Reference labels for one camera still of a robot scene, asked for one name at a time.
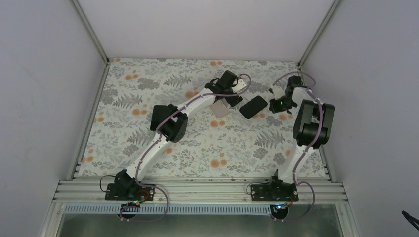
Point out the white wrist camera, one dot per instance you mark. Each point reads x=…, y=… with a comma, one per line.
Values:
x=277, y=92
x=240, y=87

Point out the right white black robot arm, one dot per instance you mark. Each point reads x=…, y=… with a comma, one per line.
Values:
x=312, y=127

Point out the black phone on table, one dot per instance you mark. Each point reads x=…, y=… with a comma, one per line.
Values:
x=253, y=107

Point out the black object at edge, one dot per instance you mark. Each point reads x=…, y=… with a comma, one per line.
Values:
x=412, y=220

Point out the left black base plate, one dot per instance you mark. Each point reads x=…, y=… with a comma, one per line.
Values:
x=137, y=193

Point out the aluminium rail frame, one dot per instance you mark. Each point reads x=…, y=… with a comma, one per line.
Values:
x=193, y=196

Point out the beige phone case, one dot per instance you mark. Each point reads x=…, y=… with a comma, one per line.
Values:
x=219, y=109

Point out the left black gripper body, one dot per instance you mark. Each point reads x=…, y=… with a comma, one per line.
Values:
x=230, y=100

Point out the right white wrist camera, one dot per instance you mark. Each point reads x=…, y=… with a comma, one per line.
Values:
x=277, y=92

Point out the floral patterned table mat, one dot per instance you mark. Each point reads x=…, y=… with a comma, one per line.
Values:
x=213, y=146

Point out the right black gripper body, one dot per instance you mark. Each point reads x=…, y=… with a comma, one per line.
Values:
x=286, y=104

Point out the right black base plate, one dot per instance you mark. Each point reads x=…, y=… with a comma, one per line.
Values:
x=276, y=193

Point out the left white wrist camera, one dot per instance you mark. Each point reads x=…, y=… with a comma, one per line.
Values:
x=240, y=87

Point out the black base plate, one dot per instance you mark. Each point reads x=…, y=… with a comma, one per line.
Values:
x=276, y=193
x=137, y=193

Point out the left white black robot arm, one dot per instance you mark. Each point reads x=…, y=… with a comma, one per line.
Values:
x=170, y=123

